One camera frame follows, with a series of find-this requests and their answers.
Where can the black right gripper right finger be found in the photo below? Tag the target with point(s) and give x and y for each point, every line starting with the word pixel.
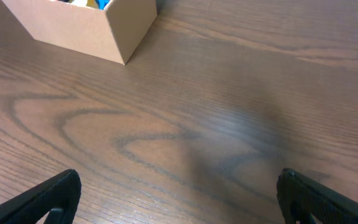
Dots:
pixel 303 200

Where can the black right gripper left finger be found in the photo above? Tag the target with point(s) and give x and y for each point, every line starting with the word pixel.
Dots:
pixel 56 199

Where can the cardboard box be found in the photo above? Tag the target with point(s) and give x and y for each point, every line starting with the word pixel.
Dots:
pixel 112 33

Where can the yellow tape roll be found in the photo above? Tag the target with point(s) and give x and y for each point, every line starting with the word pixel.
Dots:
pixel 84 3

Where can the blue whiteboard duster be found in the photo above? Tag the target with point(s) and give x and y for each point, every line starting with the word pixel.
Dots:
pixel 102 3

